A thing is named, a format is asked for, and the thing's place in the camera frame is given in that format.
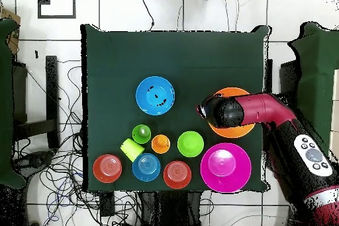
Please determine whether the large orange bowl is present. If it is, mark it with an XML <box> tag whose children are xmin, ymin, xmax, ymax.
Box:
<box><xmin>207</xmin><ymin>87</ymin><xmax>257</xmax><ymax>139</ymax></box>

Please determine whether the medium blue bowl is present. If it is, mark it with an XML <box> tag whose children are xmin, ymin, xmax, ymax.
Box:
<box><xmin>135</xmin><ymin>76</ymin><xmax>176</xmax><ymax>116</ymax></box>

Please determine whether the red-orange bowl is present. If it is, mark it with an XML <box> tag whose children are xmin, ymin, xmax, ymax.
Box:
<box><xmin>163</xmin><ymin>160</ymin><xmax>192</xmax><ymax>190</ymax></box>
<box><xmin>92</xmin><ymin>154</ymin><xmax>123</xmax><ymax>184</ymax></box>

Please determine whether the small blue bowl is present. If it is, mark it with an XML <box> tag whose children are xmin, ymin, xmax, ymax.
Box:
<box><xmin>132</xmin><ymin>152</ymin><xmax>162</xmax><ymax>182</ymax></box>

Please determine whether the lime yellow cup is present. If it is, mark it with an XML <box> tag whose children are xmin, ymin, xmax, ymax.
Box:
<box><xmin>120</xmin><ymin>137</ymin><xmax>146</xmax><ymax>163</ymax></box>

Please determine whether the small green bowl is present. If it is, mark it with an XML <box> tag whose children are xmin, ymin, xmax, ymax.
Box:
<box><xmin>177</xmin><ymin>131</ymin><xmax>205</xmax><ymax>158</ymax></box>

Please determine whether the orange cup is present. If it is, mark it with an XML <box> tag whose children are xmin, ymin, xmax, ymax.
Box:
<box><xmin>151</xmin><ymin>134</ymin><xmax>171</xmax><ymax>154</ymax></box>

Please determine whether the dark green tablecloth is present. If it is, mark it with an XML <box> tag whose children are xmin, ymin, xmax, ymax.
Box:
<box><xmin>80</xmin><ymin>24</ymin><xmax>271</xmax><ymax>193</ymax></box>

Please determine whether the green cup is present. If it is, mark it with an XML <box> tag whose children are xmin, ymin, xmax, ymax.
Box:
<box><xmin>132</xmin><ymin>124</ymin><xmax>152</xmax><ymax>145</ymax></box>

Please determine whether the large pink bowl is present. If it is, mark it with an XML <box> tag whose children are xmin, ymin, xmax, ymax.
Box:
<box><xmin>200</xmin><ymin>142</ymin><xmax>252</xmax><ymax>194</ymax></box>

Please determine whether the green covered side table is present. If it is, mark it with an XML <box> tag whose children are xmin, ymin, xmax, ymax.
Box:
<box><xmin>0</xmin><ymin>19</ymin><xmax>27</xmax><ymax>190</ymax></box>
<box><xmin>288</xmin><ymin>21</ymin><xmax>339</xmax><ymax>158</ymax></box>

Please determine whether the black power strip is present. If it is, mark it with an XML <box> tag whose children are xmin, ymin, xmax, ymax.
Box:
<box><xmin>99</xmin><ymin>191</ymin><xmax>115</xmax><ymax>217</ymax></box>

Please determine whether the cardboard box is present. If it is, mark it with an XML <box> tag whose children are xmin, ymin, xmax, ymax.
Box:
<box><xmin>0</xmin><ymin>8</ymin><xmax>21</xmax><ymax>55</ymax></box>

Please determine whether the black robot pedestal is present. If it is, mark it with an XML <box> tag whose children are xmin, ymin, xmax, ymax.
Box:
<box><xmin>140</xmin><ymin>191</ymin><xmax>203</xmax><ymax>226</ymax></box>

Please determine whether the black floor cable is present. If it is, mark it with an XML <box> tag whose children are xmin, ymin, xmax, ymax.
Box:
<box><xmin>139</xmin><ymin>0</ymin><xmax>155</xmax><ymax>31</ymax></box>

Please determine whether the tangle of floor cables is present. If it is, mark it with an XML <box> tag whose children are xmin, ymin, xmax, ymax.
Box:
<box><xmin>11</xmin><ymin>60</ymin><xmax>141</xmax><ymax>226</ymax></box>

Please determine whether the black stand frame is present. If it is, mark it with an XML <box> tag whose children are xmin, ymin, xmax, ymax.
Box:
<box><xmin>13</xmin><ymin>55</ymin><xmax>60</xmax><ymax>150</ymax></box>

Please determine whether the blue cable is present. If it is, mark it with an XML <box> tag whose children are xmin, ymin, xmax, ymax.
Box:
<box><xmin>46</xmin><ymin>172</ymin><xmax>83</xmax><ymax>223</ymax></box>

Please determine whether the grey pedestal foot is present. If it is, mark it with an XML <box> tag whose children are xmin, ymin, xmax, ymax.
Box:
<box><xmin>15</xmin><ymin>150</ymin><xmax>55</xmax><ymax>176</ymax></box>

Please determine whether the black square floor frame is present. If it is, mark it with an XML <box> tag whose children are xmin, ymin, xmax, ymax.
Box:
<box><xmin>37</xmin><ymin>0</ymin><xmax>77</xmax><ymax>19</ymax></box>

